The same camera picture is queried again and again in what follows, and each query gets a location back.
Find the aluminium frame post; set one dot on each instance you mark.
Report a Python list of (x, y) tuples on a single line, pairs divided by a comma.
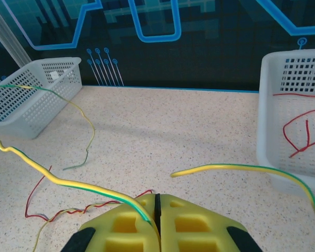
[(8, 42)]

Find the white perforated plastic basket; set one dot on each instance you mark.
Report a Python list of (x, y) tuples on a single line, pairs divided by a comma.
[(265, 105), (68, 61)]

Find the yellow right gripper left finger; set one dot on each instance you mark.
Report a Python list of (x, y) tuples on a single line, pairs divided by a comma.
[(126, 231)]

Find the white paper sticker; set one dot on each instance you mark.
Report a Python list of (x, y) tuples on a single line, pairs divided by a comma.
[(53, 74)]

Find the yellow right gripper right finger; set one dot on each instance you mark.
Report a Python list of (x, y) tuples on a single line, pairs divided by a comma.
[(194, 231)]

